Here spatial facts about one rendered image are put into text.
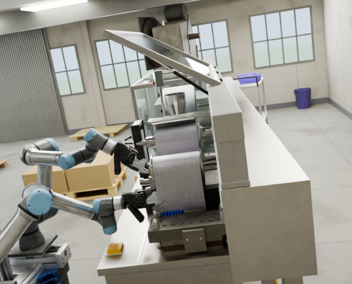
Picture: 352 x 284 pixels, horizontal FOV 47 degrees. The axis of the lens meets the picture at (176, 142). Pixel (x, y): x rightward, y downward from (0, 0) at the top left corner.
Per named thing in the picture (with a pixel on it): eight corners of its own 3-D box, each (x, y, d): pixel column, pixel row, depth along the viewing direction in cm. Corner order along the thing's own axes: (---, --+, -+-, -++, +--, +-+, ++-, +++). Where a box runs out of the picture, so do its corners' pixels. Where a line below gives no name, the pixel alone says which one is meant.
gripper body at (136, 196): (144, 193, 203) (120, 196, 204) (146, 209, 205) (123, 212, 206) (145, 187, 210) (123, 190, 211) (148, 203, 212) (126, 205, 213)
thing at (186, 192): (161, 214, 209) (154, 180, 205) (206, 208, 207) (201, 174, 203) (160, 214, 209) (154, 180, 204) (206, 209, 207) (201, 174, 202)
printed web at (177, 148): (170, 205, 249) (156, 125, 237) (207, 200, 247) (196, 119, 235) (164, 235, 212) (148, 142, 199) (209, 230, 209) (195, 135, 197)
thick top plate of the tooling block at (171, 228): (153, 227, 207) (150, 217, 205) (231, 218, 203) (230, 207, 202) (149, 243, 191) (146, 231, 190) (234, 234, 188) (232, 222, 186)
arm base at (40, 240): (14, 251, 240) (10, 236, 238) (27, 239, 255) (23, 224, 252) (38, 249, 238) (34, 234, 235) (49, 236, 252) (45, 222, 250)
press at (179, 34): (210, 130, 836) (192, -4, 773) (152, 137, 857) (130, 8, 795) (214, 116, 964) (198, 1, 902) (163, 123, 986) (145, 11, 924)
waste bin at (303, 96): (311, 105, 924) (309, 85, 913) (313, 107, 890) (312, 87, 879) (292, 107, 931) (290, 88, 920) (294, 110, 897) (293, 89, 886)
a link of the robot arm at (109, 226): (113, 225, 221) (109, 207, 219) (120, 231, 212) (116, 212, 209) (99, 230, 218) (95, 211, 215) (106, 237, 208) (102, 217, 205)
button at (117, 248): (110, 247, 208) (109, 243, 208) (123, 246, 208) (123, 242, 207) (107, 254, 201) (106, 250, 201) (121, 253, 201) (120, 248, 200)
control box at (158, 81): (152, 87, 256) (149, 71, 254) (162, 85, 258) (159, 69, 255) (154, 88, 250) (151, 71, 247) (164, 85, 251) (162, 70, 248)
